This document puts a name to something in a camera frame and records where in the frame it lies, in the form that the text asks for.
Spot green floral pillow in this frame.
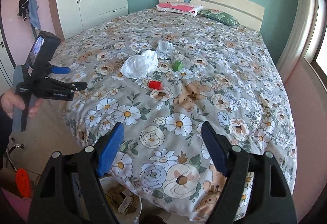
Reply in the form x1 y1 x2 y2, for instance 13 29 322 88
198 9 239 27

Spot beige curtain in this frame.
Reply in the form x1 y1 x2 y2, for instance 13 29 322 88
277 0 320 81

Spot window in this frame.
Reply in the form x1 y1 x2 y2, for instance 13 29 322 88
304 0 327 74

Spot bed with floral duvet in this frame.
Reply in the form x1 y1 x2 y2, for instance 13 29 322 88
50 7 298 223

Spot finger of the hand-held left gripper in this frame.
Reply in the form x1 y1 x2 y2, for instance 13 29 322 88
46 77 88 93
44 65 71 78

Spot beige wooden bed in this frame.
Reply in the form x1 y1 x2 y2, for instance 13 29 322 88
159 0 265 32

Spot orange plastic object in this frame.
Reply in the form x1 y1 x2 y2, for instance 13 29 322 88
15 168 32 197

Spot white round bucket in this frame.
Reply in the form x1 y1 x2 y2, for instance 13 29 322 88
98 176 142 224

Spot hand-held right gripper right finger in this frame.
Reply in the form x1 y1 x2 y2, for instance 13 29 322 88
201 121 298 224

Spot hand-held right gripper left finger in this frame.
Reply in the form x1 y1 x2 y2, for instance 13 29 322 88
28 122 125 224

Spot white plastic bag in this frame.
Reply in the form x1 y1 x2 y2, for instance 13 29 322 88
121 50 159 79

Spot pink pillow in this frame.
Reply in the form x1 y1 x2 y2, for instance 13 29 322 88
156 2 203 17

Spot chrome metal frame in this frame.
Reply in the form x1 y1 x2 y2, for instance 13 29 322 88
5 144 25 171

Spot black garment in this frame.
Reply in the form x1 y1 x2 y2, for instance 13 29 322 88
17 0 30 21

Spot clothes on hook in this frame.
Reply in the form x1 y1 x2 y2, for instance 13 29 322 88
24 0 41 38

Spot clear plastic cup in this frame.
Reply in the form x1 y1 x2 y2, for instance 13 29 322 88
157 40 174 55

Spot person's left hand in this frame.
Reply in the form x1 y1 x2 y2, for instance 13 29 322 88
0 87 44 118

